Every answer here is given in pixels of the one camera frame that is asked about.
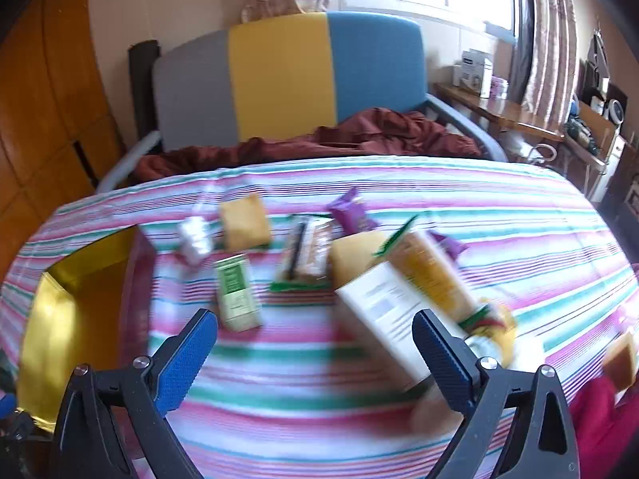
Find wooden desk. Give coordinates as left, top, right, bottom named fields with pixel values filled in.
left=434, top=82, right=565, bottom=143

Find white foil packet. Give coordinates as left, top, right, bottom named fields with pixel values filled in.
left=177, top=216, right=215, bottom=265

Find yellow sponge block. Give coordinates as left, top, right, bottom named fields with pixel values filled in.
left=218, top=194, right=273, bottom=250
left=601, top=332, right=639, bottom=392
left=329, top=231, right=390, bottom=290

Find wooden wardrobe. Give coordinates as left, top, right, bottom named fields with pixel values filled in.
left=0, top=0, right=125, bottom=280

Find clear snack packet green edges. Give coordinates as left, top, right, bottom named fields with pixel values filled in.
left=270, top=214, right=335, bottom=293

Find maroon box with gold interior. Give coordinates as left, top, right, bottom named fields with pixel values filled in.
left=15, top=224, right=158, bottom=425

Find green box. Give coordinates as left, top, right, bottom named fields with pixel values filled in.
left=214, top=254, right=263, bottom=331

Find red cloth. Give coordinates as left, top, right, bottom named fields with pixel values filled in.
left=569, top=374, right=639, bottom=479

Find dark grey curtain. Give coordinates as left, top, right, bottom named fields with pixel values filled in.
left=509, top=0, right=536, bottom=105

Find maroon blanket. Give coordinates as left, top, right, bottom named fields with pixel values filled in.
left=135, top=107, right=482, bottom=180

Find white carton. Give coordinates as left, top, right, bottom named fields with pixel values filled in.
left=334, top=263, right=437, bottom=392

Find yellow packet with green top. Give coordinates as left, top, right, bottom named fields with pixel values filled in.
left=377, top=216, right=482, bottom=333

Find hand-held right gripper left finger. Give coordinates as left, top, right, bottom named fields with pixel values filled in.
left=52, top=308, right=219, bottom=479

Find cluttered wooden shelf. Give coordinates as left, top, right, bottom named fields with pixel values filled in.
left=564, top=30, right=639, bottom=210

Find grey yellow blue headboard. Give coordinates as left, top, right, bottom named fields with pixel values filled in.
left=152, top=10, right=430, bottom=153

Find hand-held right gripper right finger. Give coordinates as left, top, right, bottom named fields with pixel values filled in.
left=412, top=308, right=582, bottom=479

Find white cardboard box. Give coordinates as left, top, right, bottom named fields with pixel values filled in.
left=452, top=49, right=495, bottom=98

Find purple snack packet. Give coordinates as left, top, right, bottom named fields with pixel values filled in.
left=327, top=188, right=375, bottom=235
left=432, top=232, right=468, bottom=261

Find white cable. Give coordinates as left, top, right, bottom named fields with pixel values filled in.
left=529, top=144, right=560, bottom=165

